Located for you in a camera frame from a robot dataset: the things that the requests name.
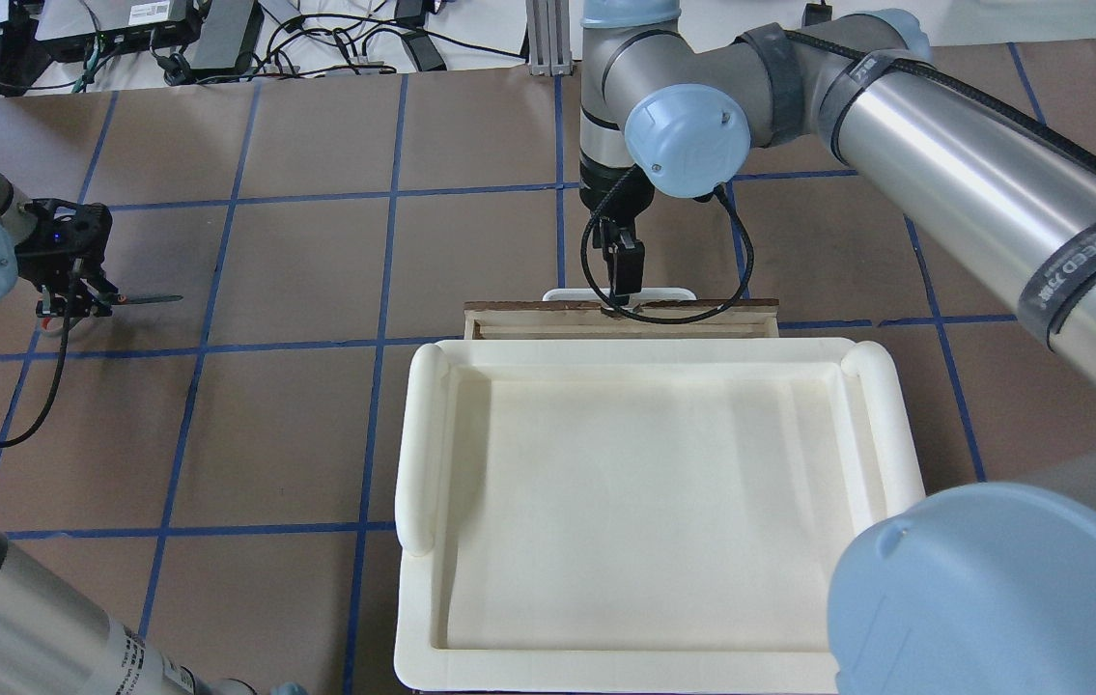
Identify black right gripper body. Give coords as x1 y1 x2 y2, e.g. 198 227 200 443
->
579 159 655 225

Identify large black power brick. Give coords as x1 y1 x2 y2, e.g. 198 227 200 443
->
189 1 264 82

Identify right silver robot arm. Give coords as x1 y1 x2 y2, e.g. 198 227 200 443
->
581 1 1096 694

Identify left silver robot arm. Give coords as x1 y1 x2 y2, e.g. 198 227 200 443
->
0 173 253 694

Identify aluminium frame post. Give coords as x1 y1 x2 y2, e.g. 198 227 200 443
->
525 0 575 76

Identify brown paper table mat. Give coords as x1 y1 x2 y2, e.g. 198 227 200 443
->
0 39 1096 694

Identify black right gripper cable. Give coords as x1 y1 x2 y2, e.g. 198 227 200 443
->
581 169 757 324

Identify cream plastic tray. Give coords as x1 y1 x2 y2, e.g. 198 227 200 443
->
393 337 924 694

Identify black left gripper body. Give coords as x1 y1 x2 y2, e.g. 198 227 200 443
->
16 198 114 295

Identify orange grey handled scissors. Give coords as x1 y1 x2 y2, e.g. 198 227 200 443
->
37 294 183 337

